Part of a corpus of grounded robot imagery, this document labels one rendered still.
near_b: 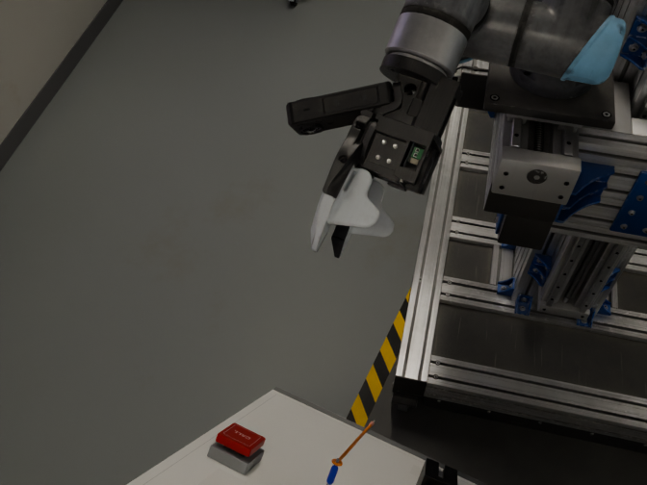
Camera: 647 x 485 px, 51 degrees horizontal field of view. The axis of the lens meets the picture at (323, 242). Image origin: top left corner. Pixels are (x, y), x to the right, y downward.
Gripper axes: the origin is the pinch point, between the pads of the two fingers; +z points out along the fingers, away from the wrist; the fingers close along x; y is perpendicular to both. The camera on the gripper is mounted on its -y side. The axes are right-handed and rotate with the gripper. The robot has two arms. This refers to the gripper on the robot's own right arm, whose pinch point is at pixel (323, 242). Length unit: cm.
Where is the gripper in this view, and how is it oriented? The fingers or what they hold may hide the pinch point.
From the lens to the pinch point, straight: 69.8
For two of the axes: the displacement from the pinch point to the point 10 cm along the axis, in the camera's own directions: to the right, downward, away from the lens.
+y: 8.8, 3.7, -2.9
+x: 2.7, 0.9, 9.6
